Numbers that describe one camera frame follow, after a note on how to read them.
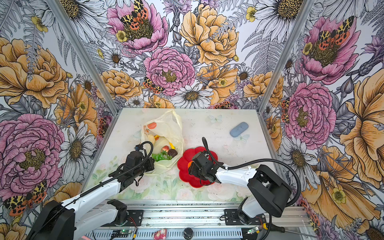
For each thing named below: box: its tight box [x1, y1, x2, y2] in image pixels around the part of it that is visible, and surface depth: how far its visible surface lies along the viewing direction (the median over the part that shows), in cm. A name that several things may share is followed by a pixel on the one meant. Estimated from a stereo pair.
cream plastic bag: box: [141, 109, 185, 174], surface depth 96 cm
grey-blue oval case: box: [230, 121, 249, 138], surface depth 110 cm
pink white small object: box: [153, 229, 167, 240], surface depth 69 cm
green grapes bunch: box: [151, 150, 173, 162], surface depth 94 cm
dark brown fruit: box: [168, 149, 178, 158], surface depth 95 cm
